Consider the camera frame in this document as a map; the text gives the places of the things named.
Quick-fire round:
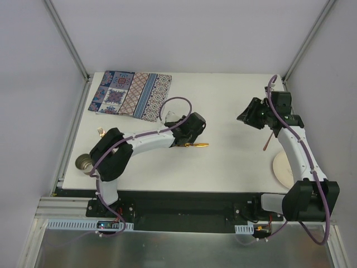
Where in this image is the gold knife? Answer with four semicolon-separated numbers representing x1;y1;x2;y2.
180;143;209;147

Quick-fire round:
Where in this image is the copper spoon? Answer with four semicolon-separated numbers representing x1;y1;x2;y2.
263;132;274;151

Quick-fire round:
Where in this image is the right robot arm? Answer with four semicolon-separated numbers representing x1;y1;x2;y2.
237;92;340;222

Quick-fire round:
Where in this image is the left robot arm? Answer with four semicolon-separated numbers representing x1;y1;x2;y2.
89;112;206;217

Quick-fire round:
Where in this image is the cream plate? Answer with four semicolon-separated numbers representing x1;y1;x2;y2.
272;151;294;189

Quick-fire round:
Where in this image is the patterned cloth placemat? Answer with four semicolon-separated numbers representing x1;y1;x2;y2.
88;70;172;122

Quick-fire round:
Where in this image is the gold fork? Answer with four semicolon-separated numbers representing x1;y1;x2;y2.
97;127;105;138

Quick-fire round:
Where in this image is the metal cup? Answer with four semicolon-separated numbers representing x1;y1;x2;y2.
75;154;93;175

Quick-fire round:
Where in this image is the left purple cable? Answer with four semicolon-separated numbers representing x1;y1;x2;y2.
89;97;194;238

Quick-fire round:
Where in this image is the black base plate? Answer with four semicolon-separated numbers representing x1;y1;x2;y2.
86;189;288;232

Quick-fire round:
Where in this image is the right aluminium frame post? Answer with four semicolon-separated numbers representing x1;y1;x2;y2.
282;0;337;85

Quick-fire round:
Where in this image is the aluminium frame post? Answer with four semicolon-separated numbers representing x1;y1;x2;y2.
43;0;91;82
282;0;337;85

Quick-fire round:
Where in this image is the left aluminium frame post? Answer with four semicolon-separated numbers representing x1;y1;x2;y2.
43;0;91;82

